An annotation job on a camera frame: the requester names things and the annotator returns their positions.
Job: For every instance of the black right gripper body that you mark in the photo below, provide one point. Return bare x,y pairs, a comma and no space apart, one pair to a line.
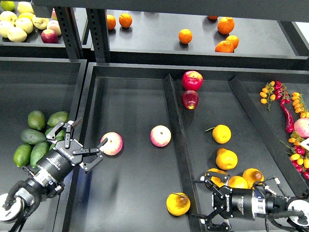
233,202

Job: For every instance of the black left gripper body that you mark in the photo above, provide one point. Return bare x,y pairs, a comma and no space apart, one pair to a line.
60,161

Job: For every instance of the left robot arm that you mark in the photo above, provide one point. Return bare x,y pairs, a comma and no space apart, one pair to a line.
25,197

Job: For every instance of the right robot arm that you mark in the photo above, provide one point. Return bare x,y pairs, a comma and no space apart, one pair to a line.
290,214

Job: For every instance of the green avocado centre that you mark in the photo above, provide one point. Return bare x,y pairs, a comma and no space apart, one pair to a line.
49,130

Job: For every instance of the yellow pear lower left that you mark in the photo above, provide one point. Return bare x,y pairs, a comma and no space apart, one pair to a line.
217,180

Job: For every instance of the green avocado lower middle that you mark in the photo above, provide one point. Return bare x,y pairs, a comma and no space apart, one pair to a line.
38,151

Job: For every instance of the green avocado top right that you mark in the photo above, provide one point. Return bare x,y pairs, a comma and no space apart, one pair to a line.
55,118

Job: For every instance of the green avocado top left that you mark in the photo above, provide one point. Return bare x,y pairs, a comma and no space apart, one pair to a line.
36,120

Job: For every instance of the dark avocado middle left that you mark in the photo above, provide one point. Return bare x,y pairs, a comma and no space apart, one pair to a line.
32,137

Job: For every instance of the yellow pear bottom centre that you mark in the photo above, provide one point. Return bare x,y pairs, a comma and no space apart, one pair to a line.
237,182

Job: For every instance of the yellow pear middle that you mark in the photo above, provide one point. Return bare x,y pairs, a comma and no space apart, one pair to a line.
226,159

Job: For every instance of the bright green avocado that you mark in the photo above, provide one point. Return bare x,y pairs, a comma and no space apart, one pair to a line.
22,155

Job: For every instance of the yellow pear with long stem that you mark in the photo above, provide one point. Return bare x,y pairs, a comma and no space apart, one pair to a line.
220,133

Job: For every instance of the pink apple left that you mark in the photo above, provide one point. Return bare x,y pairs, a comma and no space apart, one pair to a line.
114,143

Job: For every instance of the pink apple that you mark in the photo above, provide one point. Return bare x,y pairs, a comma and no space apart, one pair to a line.
114,143
160,136

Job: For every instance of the pink apple centre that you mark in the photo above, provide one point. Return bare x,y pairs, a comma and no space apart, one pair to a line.
160,136

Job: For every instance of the black centre tray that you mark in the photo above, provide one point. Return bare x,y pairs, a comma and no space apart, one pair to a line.
128,192

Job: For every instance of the dark red apple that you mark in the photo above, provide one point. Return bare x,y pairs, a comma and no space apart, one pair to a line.
190,99

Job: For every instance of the mixed cherry tomatoes lower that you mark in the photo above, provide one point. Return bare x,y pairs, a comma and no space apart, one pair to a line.
298,155

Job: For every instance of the white label card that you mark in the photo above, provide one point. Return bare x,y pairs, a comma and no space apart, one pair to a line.
305,144

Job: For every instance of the bright red apple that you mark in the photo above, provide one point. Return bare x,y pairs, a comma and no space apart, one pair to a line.
192,80

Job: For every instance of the red apple on shelf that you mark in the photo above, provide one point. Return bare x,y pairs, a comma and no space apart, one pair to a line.
49,36

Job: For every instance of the red chili pepper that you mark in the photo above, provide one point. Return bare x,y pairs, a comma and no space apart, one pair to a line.
289,121

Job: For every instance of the orange cherry tomato bunch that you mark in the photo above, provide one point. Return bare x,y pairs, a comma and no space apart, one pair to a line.
267,94

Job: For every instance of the black upper left tray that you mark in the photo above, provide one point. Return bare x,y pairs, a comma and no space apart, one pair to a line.
33,46

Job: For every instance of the pink apple right edge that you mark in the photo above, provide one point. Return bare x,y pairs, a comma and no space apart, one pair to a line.
301,127

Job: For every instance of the pale yellow apple front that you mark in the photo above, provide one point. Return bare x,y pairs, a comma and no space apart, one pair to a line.
16,35

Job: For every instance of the pale pink apple shelf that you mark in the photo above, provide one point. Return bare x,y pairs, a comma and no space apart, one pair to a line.
54,25

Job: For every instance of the pale yellow apple right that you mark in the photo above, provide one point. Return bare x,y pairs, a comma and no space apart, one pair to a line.
40,22

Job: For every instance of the pale yellow apple middle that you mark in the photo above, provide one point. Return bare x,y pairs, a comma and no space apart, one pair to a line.
25,24

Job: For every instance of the red cherry tomato bunch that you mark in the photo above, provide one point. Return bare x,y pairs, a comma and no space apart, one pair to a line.
281,93

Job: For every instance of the orange tomato vine right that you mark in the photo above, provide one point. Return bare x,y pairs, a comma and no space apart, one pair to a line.
299,105

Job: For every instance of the black shelf post left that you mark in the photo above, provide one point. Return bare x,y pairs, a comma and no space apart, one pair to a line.
69,32

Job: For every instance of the black shelf post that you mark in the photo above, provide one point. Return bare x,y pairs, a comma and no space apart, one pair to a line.
97,23
69,32

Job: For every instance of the black shelf post right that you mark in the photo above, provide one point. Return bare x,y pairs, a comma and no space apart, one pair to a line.
97,23

